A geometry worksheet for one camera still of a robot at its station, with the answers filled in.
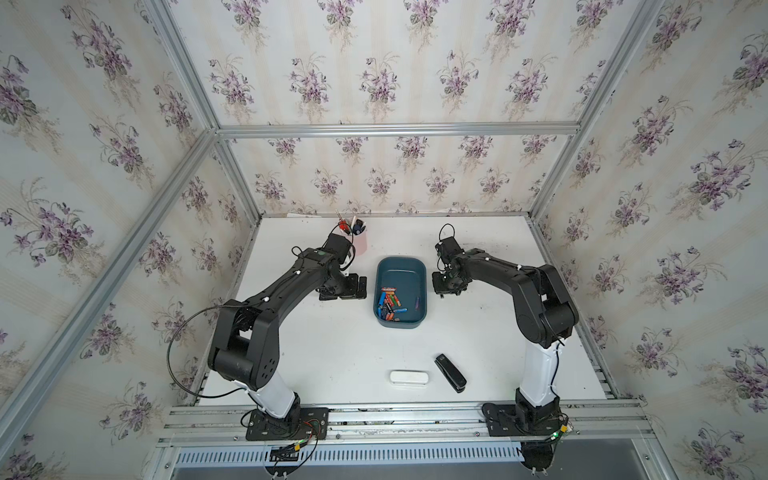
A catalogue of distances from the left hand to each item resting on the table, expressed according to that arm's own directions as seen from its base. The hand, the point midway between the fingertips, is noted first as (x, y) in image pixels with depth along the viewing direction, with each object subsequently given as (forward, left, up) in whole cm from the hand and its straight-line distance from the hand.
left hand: (356, 295), depth 88 cm
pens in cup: (+27, +2, +1) cm, 27 cm away
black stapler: (-21, -26, -4) cm, 34 cm away
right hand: (+7, -28, -8) cm, 30 cm away
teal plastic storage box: (+6, -14, -8) cm, 17 cm away
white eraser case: (-22, -15, -5) cm, 27 cm away
